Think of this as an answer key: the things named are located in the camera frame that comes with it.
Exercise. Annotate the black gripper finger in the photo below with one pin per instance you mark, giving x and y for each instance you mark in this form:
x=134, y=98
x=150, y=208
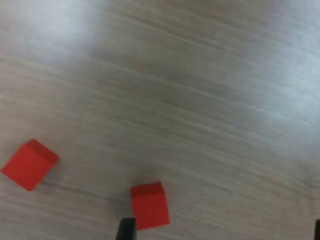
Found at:
x=317, y=231
x=126, y=230

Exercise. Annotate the red cube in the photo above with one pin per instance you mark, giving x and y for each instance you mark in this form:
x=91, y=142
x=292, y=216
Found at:
x=28, y=166
x=151, y=207

